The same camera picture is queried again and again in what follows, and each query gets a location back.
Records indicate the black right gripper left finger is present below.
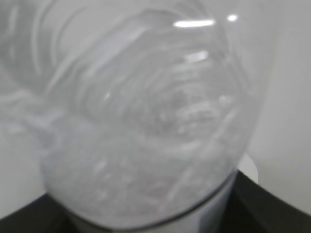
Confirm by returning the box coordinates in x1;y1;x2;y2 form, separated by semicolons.
0;193;83;233

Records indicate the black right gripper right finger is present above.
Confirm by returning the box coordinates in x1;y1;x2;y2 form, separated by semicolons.
225;172;311;233

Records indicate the clear Nongfu Spring water bottle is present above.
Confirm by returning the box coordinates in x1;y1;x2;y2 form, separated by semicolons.
0;0;260;233

